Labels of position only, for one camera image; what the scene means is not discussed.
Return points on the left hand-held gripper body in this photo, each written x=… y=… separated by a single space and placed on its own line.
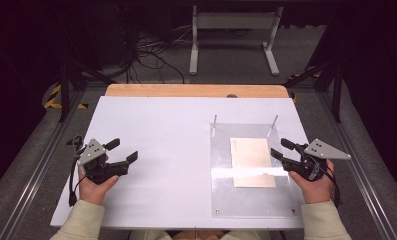
x=101 y=168

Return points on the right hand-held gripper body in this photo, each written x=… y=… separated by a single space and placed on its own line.
x=311 y=163

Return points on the beige card sheet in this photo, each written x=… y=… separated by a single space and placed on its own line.
x=252 y=161

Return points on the person's left hand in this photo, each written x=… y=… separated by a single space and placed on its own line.
x=94 y=191

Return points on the person's right hand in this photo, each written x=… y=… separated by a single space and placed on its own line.
x=314 y=190

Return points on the white board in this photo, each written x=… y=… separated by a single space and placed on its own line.
x=166 y=150

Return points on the clear acrylic base with pegs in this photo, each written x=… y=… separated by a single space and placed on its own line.
x=226 y=196

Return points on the black metal stand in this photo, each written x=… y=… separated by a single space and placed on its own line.
x=64 y=90
x=336 y=90

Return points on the yellow black floor tape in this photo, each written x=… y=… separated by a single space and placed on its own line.
x=52 y=96

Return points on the wooden table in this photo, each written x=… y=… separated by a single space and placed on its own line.
x=186 y=90

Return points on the white metal stand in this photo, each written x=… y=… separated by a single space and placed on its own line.
x=194 y=50

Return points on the aluminium rail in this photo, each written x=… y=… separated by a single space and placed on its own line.
x=36 y=173
x=359 y=173

